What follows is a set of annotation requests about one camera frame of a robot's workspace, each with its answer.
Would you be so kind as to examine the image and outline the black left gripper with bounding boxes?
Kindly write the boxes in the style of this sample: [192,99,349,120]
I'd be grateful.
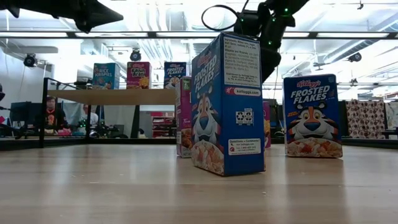
[21,0,124,34]

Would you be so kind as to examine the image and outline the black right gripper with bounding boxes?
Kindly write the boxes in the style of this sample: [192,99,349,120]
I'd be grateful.
[233,0,300,84]

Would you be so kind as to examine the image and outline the Rice Krispies cereal box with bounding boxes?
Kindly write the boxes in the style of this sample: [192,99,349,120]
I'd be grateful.
[92,62,121,90]

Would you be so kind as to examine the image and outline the Frosted Flakes cereal box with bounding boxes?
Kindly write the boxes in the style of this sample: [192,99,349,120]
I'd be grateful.
[282,73,344,159]
[163,61,187,90]
[190,32,267,177]

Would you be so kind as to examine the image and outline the black monitor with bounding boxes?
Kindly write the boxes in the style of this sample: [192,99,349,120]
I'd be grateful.
[271,98,284,138]
[9,101,44,128]

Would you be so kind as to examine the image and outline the person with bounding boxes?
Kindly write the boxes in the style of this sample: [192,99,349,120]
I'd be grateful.
[43,95,72,136]
[81,104,100,131]

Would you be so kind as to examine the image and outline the red storage shelving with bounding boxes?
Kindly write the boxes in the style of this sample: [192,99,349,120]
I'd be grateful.
[150,111,175,138]

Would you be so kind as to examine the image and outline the black cable loop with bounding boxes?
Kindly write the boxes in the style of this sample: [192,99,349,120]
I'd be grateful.
[200,4,241,32]

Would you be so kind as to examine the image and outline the wooden shelf with black frame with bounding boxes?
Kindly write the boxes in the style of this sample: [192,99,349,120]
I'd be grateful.
[39,77,177,149]

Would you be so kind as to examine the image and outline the black aluminium table frame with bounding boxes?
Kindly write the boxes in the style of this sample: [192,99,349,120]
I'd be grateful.
[0,136,398,152]

